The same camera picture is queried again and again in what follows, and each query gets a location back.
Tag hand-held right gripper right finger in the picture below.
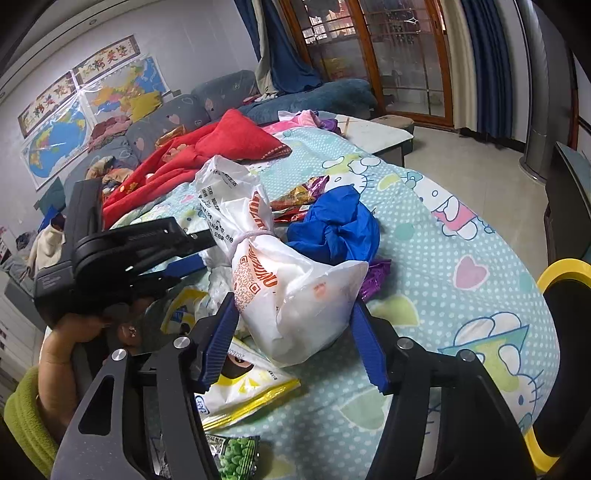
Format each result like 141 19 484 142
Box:
348 300 539 480

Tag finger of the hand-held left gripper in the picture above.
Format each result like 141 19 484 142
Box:
129 253 207 301
76 217 218 278

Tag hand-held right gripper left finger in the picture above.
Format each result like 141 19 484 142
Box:
51 292 241 480

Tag white printed plastic bag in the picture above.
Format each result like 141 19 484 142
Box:
194 154 370 367

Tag red snack wrapper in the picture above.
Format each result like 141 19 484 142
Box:
270 203 315 224

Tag gold purple snack wrapper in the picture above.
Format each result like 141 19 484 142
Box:
272 174 331 208

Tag black bin with yellow rim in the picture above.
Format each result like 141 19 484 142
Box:
524 258 591 472

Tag person's left forearm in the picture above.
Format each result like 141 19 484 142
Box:
4 367 58 478

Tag person's left hand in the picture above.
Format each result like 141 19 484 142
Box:
38 298 155 443

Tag white hooded garment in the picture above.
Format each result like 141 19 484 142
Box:
28 217 70 278

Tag crumpled clear plastic wrap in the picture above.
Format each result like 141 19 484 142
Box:
208 265 241 319

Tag white yellow plastic bag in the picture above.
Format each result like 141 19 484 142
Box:
159 286 213 335

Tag yellow white snack packet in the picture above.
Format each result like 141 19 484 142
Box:
194 337 302 432

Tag white drawer cabinet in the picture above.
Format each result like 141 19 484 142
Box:
0 272 47 398

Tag cartoon cat printed blanket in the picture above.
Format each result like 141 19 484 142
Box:
108 124 561 480

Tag red cloth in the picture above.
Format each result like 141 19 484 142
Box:
102 109 293 229

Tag floral patterned cloth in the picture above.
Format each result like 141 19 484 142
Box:
85 154 139 195

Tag green pea snack packet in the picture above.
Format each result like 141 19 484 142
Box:
205 434 262 480

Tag blue plastic bag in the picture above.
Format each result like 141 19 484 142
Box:
285 185 382 266

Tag grey heart-patterned sofa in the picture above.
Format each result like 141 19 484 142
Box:
62 69 259 185

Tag world map poster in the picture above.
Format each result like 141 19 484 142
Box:
21 99 95 192

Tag pile of dark red clothes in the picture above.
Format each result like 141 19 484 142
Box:
88 113 134 148

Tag pink cloth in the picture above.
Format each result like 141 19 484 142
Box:
265 110 324 137

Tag country map poster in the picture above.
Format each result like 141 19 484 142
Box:
78 55 169 121

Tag framed calligraphy scroll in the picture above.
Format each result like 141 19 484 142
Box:
73 34 139 86
17 71 78 138

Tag grey hanging cloth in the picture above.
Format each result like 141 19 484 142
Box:
255 55 278 97

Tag dark blue fluffy blanket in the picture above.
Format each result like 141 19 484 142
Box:
240 78 379 125

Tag blue curtain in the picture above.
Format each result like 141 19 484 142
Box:
233 0 324 95
459 0 520 139

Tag white-topped coffee table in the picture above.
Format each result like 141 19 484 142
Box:
339 113 416 169

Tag dark cabinet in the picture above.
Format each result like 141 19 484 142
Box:
542 141 591 278

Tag wooden framed glass door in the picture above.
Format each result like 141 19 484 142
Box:
277 0 455 127

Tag white curtain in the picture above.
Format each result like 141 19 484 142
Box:
438 0 485 134

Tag grey tower air conditioner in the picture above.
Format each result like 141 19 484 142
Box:
517 0 575 183

